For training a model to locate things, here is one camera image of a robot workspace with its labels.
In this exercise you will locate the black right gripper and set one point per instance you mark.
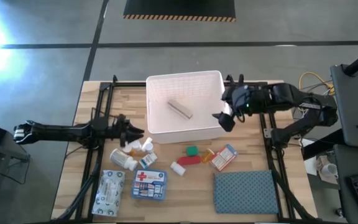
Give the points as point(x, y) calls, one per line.
point(239, 98)

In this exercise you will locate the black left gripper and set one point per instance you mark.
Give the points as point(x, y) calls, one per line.
point(123, 130)

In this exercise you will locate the orange bottle with white cap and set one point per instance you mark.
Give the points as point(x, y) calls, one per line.
point(135, 146)

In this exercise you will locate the plain white pill bottle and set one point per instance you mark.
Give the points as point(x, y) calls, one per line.
point(147, 144)

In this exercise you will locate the small white cap bottle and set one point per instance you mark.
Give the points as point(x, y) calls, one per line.
point(126, 148)

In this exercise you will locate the small blue white box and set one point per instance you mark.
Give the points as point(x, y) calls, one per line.
point(148, 160)

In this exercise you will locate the red and white carton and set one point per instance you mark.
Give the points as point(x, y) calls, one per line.
point(223, 157)

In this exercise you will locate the orange pill bottle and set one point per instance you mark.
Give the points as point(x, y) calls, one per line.
point(207, 155)

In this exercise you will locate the green plastic box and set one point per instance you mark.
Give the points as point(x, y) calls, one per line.
point(192, 151)

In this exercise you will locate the red oblong case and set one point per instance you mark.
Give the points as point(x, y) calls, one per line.
point(189, 160)

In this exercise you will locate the short white pill bottle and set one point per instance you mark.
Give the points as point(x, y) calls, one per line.
point(178, 168)

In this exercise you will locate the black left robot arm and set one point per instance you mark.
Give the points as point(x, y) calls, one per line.
point(61, 130)

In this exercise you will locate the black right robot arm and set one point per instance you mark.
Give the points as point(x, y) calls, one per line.
point(303, 105)

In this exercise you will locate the white perforated plastic basket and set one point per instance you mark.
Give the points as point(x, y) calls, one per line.
point(185, 124)

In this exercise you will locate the grey cardboard box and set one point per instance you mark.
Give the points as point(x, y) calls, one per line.
point(180, 108)

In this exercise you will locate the blue first aid kit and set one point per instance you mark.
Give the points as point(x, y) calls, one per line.
point(149, 184)

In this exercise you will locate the clear plastic gauze packet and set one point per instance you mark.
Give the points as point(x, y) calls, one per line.
point(108, 193)

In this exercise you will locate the blue patterned cloth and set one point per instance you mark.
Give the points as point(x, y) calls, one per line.
point(245, 191)

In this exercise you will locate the white paper sheet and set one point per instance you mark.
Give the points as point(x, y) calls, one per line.
point(310, 161)

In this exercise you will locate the white mug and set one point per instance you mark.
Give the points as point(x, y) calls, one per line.
point(329, 170)

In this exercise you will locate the black hazard-striped floor mat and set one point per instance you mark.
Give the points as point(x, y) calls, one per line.
point(179, 7)

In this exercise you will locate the grey desk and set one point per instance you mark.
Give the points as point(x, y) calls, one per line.
point(356, 109)

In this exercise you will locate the dark low desk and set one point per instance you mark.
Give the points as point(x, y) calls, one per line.
point(350, 161)

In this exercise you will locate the black metal table frame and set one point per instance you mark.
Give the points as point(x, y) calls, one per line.
point(106, 102)

